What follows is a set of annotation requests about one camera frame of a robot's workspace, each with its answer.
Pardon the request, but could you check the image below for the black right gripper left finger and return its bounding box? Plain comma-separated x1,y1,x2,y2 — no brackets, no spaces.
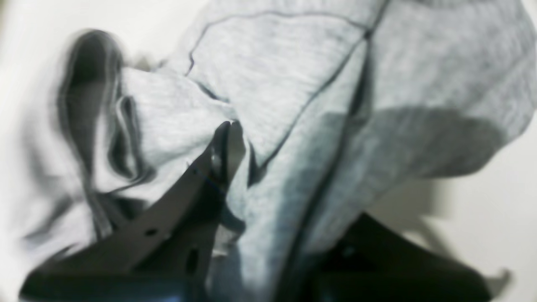
19,122,244,302

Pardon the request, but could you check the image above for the grey T-shirt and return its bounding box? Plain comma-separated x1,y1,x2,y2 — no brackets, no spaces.
8,0,536,302

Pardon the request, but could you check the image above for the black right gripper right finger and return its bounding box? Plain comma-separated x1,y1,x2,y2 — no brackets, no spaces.
302,214,493,302

